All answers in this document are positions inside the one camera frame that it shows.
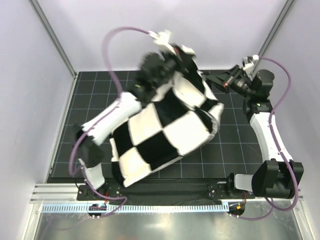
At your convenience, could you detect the slotted white cable duct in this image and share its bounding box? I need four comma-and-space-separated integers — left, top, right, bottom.
41, 202, 229, 214

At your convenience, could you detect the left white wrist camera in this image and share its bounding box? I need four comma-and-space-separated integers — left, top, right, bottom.
148, 30, 175, 54

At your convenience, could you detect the purple cable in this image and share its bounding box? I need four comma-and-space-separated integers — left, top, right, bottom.
234, 56, 300, 220
69, 26, 156, 218

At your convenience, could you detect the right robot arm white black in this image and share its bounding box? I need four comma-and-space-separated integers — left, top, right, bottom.
204, 65, 304, 199

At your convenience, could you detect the black white checkered pillowcase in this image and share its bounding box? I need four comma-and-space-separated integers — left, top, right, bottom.
109, 45, 224, 187

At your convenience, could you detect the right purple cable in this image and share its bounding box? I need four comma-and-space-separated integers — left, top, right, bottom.
234, 56, 300, 220

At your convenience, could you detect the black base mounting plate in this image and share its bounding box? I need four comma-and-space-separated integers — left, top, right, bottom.
77, 177, 253, 204

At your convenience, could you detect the left aluminium corner post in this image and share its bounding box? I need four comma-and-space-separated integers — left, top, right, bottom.
28, 0, 77, 79

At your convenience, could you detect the black grid cutting mat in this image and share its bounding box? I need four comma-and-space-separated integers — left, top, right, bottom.
47, 71, 263, 183

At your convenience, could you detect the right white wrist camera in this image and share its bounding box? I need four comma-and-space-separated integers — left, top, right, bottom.
242, 54, 259, 75

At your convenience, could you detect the aluminium corner post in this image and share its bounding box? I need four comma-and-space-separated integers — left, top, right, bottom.
28, 0, 77, 79
249, 0, 296, 79

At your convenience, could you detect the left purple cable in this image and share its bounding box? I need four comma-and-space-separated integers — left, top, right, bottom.
69, 26, 156, 218

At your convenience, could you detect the aluminium front frame rail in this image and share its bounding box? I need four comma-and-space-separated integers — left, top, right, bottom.
29, 181, 305, 204

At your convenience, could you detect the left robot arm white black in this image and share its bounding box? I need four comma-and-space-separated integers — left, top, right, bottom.
70, 48, 183, 201

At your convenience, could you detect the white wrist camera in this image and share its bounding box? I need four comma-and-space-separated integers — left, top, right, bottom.
242, 54, 259, 75
148, 30, 175, 54

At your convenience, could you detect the right aluminium corner post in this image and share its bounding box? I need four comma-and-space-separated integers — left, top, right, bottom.
249, 0, 296, 79

